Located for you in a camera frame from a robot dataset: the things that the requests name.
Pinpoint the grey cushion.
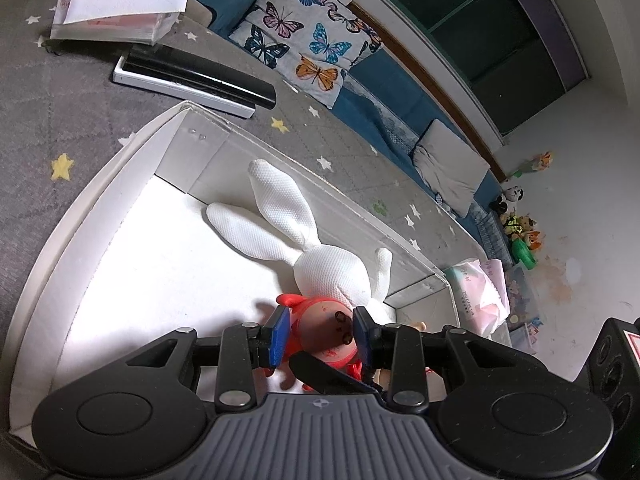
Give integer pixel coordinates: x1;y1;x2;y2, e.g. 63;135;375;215
411;118;490;218

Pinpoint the black-haired doll figure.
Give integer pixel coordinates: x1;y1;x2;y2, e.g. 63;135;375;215
373;324;447;412

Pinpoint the green toy bin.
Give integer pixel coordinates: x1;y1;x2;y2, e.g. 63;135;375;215
511;240;537;270

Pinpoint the grey star tablecloth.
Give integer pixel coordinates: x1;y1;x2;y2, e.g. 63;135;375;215
0;0;492;480

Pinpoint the pastel tissue pack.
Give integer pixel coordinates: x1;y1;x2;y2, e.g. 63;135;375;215
444;259;510;338

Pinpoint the clear box with paper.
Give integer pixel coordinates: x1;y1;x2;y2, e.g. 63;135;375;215
50;0;188;44

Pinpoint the panda plush toy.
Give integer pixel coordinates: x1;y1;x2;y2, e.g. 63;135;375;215
489;186;524;216

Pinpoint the clear toy storage box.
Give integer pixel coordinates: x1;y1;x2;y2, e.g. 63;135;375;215
506;262;544;356

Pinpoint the red round robot toy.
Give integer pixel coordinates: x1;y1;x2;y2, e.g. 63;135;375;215
254;294;362;393

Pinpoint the dark window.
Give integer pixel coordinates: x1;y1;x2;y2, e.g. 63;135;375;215
387;0;587;136

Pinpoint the butterfly print pillow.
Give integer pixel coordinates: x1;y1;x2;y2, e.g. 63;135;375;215
229;0;382;108

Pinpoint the blue sofa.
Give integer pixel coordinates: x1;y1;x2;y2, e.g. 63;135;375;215
198;0;513;266

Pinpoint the black white flat device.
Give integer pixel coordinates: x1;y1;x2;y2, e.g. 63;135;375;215
112;44;277;118

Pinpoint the grey white storage box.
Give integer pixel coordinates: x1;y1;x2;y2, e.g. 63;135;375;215
1;102;459;440

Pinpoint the white plush rabbit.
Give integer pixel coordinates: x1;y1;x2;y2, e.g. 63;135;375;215
206;159;395;324

